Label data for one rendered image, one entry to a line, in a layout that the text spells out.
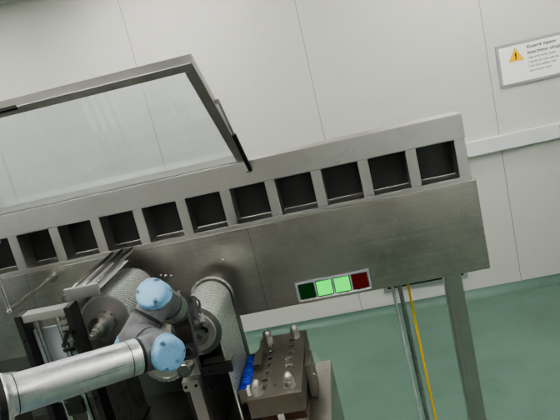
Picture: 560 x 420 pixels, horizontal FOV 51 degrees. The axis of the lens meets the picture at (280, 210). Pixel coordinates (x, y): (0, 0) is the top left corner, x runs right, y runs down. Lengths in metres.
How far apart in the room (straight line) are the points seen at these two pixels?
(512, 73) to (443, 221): 2.51
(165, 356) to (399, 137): 1.02
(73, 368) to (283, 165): 0.97
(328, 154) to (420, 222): 0.37
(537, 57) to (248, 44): 1.94
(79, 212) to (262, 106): 2.36
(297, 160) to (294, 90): 2.33
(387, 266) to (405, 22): 2.52
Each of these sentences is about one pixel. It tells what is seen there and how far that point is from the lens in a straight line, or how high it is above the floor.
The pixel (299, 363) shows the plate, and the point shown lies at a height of 1.03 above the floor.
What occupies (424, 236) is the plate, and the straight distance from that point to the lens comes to 1.96.
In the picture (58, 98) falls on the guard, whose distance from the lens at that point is 1.62.
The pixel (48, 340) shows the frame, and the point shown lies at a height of 1.35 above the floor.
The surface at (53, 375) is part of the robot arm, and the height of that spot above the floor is 1.46.
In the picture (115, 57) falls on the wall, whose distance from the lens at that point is 4.44.
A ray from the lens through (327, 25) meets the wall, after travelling 4.20.
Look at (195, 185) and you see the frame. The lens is 1.95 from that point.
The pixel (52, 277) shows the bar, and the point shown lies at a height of 1.41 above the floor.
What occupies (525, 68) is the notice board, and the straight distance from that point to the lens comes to 4.38.
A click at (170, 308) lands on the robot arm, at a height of 1.43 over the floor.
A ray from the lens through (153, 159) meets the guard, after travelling 1.91.
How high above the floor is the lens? 1.89
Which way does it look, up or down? 13 degrees down
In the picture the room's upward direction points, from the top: 14 degrees counter-clockwise
